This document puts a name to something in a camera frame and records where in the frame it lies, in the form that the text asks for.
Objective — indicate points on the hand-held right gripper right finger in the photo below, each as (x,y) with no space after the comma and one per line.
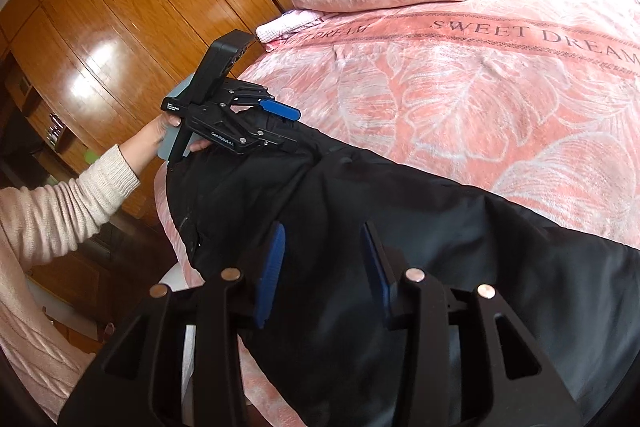
(377,277)

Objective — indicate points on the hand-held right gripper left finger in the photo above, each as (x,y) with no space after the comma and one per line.
(270,277)

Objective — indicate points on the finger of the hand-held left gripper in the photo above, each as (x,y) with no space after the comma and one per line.
(280,110)
(225,132)

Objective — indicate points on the black jacket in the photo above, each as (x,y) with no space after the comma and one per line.
(450,257)

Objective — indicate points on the person's left forearm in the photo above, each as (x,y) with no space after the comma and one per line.
(75,199)

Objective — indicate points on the person's left hand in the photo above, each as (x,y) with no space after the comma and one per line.
(152,139)

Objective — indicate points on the white knitted cloth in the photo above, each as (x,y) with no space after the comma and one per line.
(290,24)

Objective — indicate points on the wooden wardrobe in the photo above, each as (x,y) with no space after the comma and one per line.
(125,7)

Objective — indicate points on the pink leaf-print bed blanket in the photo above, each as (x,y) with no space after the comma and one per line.
(450,107)

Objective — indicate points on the dark wooden shelf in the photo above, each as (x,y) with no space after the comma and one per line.
(45,127)

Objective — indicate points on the person's pink knitted sweater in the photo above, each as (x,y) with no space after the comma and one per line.
(30,332)

